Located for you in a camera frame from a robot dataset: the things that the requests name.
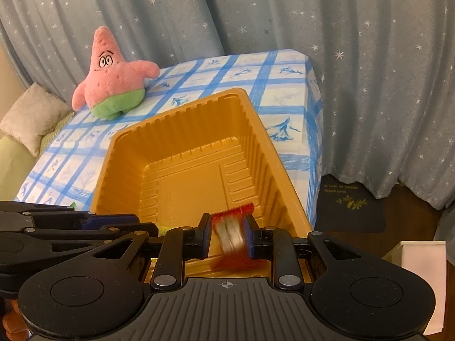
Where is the pink starfish plush toy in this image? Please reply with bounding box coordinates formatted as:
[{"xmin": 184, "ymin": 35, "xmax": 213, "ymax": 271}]
[{"xmin": 72, "ymin": 26, "xmax": 160, "ymax": 120}]

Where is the orange plastic tray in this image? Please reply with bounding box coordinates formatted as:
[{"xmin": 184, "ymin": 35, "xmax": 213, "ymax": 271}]
[{"xmin": 90, "ymin": 87, "xmax": 313, "ymax": 279}]

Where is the white box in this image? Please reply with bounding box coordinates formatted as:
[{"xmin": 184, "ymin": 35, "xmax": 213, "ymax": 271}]
[{"xmin": 382, "ymin": 240, "xmax": 446, "ymax": 338}]

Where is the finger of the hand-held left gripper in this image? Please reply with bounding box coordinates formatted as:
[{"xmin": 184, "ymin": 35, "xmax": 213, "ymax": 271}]
[
  {"xmin": 0, "ymin": 202, "xmax": 140, "ymax": 231},
  {"xmin": 21, "ymin": 223, "xmax": 159, "ymax": 257}
]

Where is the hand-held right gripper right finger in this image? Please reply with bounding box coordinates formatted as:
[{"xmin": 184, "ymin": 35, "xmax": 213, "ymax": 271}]
[{"xmin": 245, "ymin": 217, "xmax": 359, "ymax": 289}]

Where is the blue checked tablecloth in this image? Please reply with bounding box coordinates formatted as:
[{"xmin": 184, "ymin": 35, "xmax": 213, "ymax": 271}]
[{"xmin": 14, "ymin": 48, "xmax": 324, "ymax": 228}]

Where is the green sofa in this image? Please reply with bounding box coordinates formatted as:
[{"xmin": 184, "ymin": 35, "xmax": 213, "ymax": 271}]
[{"xmin": 0, "ymin": 114, "xmax": 77, "ymax": 203}]

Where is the dark floor mat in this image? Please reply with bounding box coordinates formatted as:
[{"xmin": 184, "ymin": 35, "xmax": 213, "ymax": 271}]
[{"xmin": 315, "ymin": 174, "xmax": 386, "ymax": 233}]

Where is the cream fluffy pillow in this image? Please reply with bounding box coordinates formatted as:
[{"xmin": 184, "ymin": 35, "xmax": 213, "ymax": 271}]
[{"xmin": 0, "ymin": 82, "xmax": 72, "ymax": 157}]

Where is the grey star-print curtain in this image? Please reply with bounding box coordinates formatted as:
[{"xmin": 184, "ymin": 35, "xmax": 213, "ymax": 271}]
[{"xmin": 0, "ymin": 0, "xmax": 455, "ymax": 210}]

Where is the person's left hand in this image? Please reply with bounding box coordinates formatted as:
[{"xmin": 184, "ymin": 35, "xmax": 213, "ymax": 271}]
[{"xmin": 3, "ymin": 296, "xmax": 32, "ymax": 340}]

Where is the red snack packet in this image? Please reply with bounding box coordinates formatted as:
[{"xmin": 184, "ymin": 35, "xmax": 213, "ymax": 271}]
[{"xmin": 210, "ymin": 202, "xmax": 265, "ymax": 274}]

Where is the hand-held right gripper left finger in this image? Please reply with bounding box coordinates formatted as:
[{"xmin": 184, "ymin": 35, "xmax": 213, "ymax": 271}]
[{"xmin": 93, "ymin": 214, "xmax": 213, "ymax": 291}]

